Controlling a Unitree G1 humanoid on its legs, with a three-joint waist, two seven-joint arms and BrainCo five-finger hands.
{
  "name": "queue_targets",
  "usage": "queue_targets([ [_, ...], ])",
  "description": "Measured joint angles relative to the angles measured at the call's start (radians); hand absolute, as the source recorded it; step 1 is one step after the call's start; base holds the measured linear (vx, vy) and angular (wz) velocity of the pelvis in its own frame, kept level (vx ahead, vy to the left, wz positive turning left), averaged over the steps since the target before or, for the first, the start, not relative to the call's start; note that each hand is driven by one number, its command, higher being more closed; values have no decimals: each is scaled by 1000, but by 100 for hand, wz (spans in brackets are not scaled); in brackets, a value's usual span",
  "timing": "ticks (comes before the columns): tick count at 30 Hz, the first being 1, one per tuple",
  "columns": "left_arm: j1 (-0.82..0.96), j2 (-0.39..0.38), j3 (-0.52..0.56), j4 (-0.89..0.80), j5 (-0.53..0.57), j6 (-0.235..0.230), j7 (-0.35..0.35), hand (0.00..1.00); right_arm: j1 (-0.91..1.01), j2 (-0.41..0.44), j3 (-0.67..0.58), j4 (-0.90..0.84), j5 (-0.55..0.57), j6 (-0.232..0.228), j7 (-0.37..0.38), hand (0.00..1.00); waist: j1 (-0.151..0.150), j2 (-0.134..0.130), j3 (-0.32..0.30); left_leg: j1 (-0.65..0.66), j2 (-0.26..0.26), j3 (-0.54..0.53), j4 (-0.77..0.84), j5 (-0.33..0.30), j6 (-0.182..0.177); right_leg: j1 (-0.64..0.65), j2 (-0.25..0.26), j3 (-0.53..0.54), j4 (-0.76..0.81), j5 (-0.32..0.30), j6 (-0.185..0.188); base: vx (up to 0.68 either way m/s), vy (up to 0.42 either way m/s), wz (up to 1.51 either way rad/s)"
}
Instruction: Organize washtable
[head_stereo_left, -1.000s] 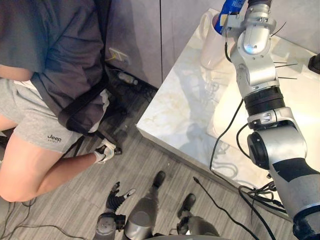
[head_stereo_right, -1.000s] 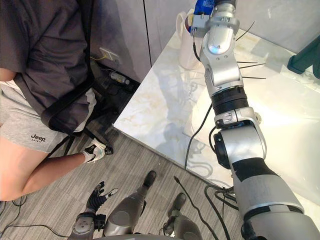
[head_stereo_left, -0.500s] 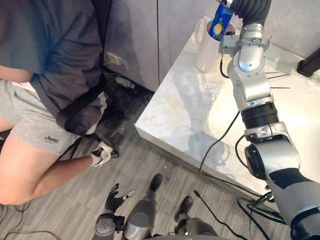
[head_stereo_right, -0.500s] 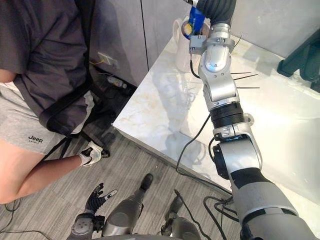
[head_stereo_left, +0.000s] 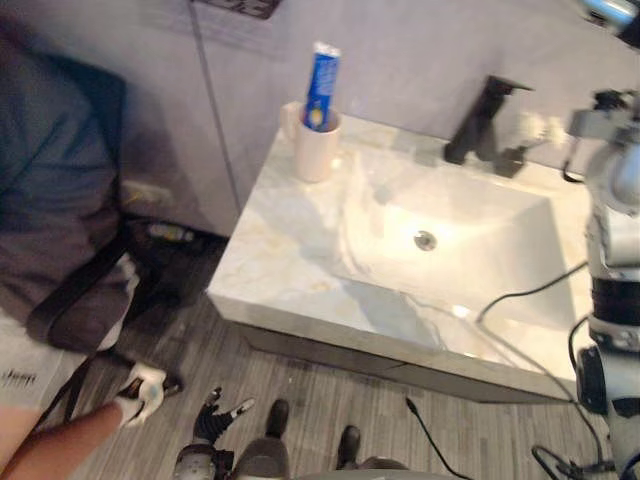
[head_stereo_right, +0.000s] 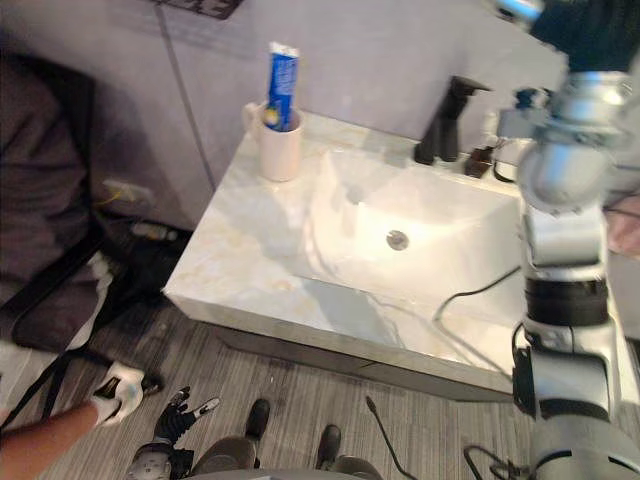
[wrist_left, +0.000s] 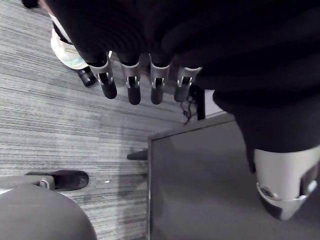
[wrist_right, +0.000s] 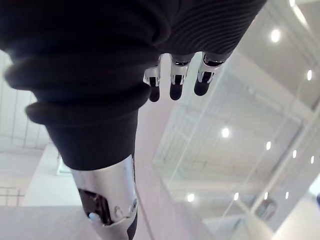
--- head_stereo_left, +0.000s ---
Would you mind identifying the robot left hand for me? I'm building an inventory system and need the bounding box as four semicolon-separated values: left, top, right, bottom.
194;386;257;444

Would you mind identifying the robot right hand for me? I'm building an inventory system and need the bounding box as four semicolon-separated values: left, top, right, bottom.
578;0;640;39

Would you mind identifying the robot left leg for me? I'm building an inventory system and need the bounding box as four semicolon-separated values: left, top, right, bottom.
233;436;292;480

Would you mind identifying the robot leg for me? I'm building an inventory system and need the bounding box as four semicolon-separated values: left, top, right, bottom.
357;455;414;480
233;436;292;480

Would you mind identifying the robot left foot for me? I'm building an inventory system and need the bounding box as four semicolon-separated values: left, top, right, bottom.
264;398;292;441

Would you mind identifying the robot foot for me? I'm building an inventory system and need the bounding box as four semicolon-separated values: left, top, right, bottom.
264;398;292;441
336;424;363;470

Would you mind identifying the person's white shoe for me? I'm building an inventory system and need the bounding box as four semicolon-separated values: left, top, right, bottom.
115;361;170;429

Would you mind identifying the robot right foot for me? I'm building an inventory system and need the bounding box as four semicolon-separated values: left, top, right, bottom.
336;424;363;470

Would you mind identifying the black faucet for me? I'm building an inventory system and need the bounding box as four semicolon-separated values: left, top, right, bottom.
444;75;535;164

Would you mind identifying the robot right leg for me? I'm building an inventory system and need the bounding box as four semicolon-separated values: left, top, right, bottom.
357;455;414;480

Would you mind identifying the marble vanity with dark cabinet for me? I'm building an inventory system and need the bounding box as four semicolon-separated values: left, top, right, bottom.
206;113;604;407

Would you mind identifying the bottle on floor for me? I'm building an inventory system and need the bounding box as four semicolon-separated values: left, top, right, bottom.
148;223;195;243

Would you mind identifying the white sink basin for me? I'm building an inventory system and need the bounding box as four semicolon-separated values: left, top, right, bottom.
343;148;592;334

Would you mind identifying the white mug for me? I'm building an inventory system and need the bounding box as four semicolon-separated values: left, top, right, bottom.
278;101;344;184

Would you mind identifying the person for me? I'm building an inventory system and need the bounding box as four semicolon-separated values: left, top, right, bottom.
0;14;144;480

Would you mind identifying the blue toothpaste tube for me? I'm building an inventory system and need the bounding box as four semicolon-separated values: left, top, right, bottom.
302;41;342;132

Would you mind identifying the black strap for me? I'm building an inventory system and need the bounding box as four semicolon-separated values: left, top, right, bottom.
27;239;132;434

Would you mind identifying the black cable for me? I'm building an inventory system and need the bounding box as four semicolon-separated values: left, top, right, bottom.
476;260;591;404
404;396;474;480

